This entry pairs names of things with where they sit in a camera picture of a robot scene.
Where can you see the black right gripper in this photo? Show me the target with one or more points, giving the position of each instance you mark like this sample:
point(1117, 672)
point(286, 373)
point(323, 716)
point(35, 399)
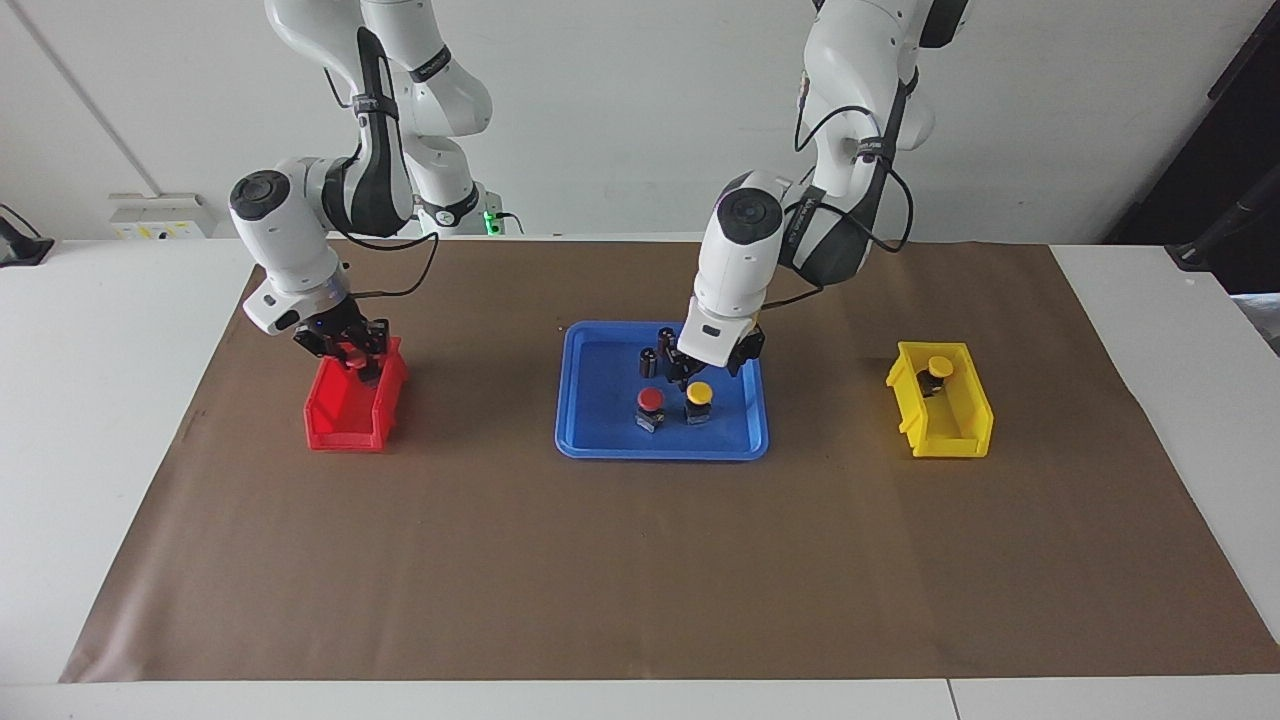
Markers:
point(325, 330)

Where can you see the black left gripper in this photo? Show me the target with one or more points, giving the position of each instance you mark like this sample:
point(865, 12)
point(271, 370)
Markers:
point(756, 340)

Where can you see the yellow push button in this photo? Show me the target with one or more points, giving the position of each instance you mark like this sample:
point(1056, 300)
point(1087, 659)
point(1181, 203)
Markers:
point(700, 392)
point(940, 367)

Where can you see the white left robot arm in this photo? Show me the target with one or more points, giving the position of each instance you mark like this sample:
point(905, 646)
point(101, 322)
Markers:
point(740, 250)

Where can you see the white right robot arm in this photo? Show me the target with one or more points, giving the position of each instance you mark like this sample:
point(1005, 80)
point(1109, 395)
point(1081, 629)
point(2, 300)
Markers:
point(285, 230)

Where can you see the blue plastic tray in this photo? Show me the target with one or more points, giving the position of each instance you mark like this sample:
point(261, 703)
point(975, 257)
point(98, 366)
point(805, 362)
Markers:
point(600, 420)

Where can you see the black cylindrical capacitor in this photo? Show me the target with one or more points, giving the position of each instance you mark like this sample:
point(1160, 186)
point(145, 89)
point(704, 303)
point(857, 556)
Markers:
point(648, 364)
point(665, 340)

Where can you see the red plastic bin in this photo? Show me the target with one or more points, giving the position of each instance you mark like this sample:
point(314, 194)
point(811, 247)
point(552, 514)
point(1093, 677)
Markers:
point(340, 420)

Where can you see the brown paper mat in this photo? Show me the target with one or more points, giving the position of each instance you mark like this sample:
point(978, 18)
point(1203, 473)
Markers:
point(640, 560)

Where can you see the yellow plastic bin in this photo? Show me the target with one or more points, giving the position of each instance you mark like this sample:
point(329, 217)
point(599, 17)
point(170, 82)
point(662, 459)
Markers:
point(950, 445)

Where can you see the black clamp device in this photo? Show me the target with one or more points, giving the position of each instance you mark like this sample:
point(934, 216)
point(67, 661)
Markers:
point(20, 250)

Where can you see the black tripod stand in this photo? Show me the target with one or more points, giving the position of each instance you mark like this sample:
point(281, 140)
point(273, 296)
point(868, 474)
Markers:
point(1225, 230)

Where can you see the white wall outlet box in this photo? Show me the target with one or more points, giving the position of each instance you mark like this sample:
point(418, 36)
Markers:
point(160, 215)

